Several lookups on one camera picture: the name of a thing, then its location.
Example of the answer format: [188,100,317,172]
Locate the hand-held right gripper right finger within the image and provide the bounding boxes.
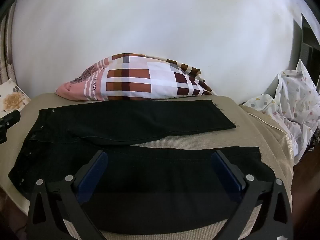
[211,150,294,240]

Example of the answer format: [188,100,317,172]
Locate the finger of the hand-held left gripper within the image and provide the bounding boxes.
[0,110,21,144]

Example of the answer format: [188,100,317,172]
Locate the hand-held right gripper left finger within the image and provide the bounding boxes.
[26,150,108,240]

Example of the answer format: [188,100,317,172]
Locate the black pants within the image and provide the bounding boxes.
[8,99,275,230]

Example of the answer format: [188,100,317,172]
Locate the floral print cushion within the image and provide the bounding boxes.
[0,78,31,118]

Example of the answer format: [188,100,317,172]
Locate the beige bed sheet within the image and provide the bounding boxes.
[0,92,294,240]

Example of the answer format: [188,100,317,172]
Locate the striped curtain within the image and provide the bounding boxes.
[0,5,16,85]

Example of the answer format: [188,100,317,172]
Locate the white patterned cloth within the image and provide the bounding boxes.
[241,59,320,164]

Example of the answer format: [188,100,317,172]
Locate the checked pink and brown pillow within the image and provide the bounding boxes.
[55,53,213,102]

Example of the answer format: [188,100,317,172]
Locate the dark furniture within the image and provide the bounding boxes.
[292,12,320,80]

